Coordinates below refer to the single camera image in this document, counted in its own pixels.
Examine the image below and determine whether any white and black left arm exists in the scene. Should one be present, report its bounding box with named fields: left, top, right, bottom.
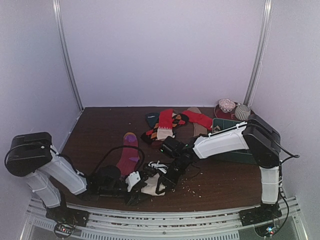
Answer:
left=4, top=132, right=149, bottom=222

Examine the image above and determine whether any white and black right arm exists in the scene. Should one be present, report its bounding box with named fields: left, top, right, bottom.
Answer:
left=155, top=120, right=281, bottom=221

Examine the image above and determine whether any tan and brown ribbed sock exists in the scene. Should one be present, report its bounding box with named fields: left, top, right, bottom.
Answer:
left=187, top=107, right=211, bottom=136

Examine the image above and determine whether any red and cream lace sock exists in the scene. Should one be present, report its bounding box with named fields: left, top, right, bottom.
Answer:
left=156, top=109, right=174, bottom=141

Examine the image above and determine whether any long red sock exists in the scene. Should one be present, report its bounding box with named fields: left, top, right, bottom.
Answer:
left=182, top=110, right=213, bottom=131

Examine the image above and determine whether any rolled argyle sock in tray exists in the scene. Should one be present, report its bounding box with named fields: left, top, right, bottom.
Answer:
left=213, top=125, right=221, bottom=133

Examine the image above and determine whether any black red yellow argyle sock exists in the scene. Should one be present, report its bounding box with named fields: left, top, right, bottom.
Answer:
left=140, top=109, right=189, bottom=145

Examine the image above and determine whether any dark teal sock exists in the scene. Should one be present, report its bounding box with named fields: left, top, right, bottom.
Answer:
left=145, top=112, right=160, bottom=129

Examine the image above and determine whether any dark red round plate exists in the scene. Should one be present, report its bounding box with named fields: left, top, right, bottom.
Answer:
left=214, top=102, right=259, bottom=124

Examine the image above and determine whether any green plastic divided organizer tray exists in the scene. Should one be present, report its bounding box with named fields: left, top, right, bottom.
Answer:
left=212, top=118, right=258, bottom=166

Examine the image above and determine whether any patterned white ceramic bowl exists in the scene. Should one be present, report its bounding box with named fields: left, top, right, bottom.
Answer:
left=218, top=98, right=236, bottom=113

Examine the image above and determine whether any left round controller board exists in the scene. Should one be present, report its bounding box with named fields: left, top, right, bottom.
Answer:
left=53, top=223, right=75, bottom=239

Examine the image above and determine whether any round controller board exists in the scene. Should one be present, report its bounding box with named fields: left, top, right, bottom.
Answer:
left=254, top=223, right=278, bottom=238
left=53, top=223, right=75, bottom=239

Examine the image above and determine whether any striped grey ceramic cup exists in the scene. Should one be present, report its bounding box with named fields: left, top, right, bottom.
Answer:
left=234, top=104, right=251, bottom=121

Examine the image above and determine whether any right round controller board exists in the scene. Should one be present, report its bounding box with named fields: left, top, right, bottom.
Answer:
left=254, top=223, right=278, bottom=238

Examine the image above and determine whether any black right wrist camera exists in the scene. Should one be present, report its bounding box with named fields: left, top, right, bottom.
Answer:
left=160, top=136, right=185, bottom=158

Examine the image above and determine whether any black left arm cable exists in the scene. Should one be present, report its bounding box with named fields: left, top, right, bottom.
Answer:
left=92, top=146, right=146, bottom=176

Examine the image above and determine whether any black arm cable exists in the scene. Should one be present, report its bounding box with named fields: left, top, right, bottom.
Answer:
left=249, top=119, right=300, bottom=163
left=92, top=146, right=146, bottom=176

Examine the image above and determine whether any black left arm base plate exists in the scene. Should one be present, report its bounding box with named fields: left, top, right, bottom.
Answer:
left=45, top=205, right=90, bottom=227

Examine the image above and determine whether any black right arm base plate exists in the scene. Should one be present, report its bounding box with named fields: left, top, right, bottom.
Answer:
left=239, top=203, right=282, bottom=227

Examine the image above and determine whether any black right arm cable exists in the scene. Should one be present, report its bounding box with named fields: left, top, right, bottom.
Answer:
left=249, top=119, right=300, bottom=163

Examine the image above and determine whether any right aluminium corner post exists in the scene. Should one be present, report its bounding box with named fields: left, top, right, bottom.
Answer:
left=243, top=0, right=273, bottom=106

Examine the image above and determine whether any aluminium corner post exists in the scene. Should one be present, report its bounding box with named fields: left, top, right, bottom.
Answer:
left=243, top=0, right=273, bottom=106
left=52, top=0, right=84, bottom=112

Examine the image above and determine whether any left aluminium corner post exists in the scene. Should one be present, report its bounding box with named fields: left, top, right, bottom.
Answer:
left=52, top=0, right=84, bottom=112

